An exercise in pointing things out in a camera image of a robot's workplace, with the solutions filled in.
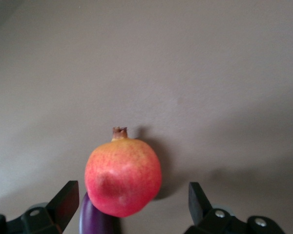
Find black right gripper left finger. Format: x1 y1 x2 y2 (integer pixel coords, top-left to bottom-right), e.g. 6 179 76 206
7 180 79 234

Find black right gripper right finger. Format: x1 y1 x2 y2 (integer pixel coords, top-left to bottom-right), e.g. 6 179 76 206
184 182 250 234

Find long purple eggplant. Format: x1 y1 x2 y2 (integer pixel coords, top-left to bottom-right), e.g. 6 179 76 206
78 192 123 234

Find red pomegranate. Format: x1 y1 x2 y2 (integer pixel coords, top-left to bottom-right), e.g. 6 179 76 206
84 126 162 218

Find brown table cloth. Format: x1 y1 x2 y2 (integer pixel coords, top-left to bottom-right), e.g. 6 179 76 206
0 0 293 234

